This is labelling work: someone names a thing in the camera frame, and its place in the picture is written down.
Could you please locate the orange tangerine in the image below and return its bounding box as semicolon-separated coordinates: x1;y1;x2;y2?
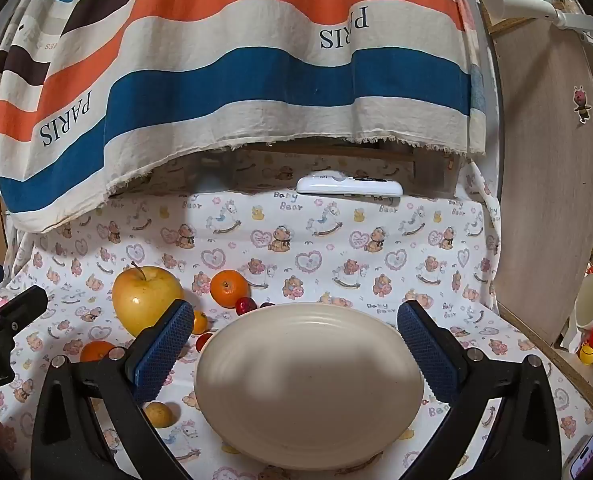
80;341;120;363
210;270;251;308

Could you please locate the wooden panel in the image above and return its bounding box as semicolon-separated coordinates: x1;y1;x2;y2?
486;17;593;348

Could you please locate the bear printed blanket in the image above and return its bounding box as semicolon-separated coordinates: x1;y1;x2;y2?
0;152;593;480

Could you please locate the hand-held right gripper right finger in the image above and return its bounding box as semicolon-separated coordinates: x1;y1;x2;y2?
397;300;562;480

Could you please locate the white remote control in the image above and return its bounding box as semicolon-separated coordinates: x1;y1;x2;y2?
296;172;404;197

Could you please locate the cream plate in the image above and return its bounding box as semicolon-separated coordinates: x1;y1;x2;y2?
194;302;424;471

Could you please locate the small yellow fruit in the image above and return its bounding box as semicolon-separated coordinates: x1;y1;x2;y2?
144;401;174;429

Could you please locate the cartoon sticker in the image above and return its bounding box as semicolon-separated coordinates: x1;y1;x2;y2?
573;85;592;124

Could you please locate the striped cloth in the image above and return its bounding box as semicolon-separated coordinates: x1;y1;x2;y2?
0;0;487;233

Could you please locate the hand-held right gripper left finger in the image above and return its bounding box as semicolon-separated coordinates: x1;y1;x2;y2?
30;299;197;480

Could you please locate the smartphone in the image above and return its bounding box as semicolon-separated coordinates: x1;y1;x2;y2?
561;432;593;480

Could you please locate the yellow apple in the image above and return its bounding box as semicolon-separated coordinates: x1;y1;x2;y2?
112;261;184;337

